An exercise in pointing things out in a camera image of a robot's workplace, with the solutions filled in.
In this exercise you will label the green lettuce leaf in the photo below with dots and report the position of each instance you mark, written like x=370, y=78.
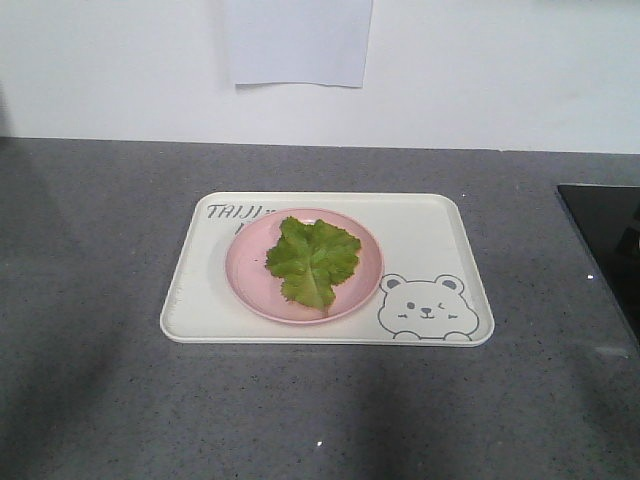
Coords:
x=311, y=260

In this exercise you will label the pink round plate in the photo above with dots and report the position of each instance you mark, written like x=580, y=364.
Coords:
x=259, y=291

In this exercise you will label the cream bear serving tray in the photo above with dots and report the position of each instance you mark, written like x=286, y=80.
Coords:
x=430, y=293

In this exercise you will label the black glass cooktop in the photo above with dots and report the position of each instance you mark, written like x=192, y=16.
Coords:
x=605, y=219

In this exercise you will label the white paper sheet on wall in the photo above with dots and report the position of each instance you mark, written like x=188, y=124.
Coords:
x=298, y=42

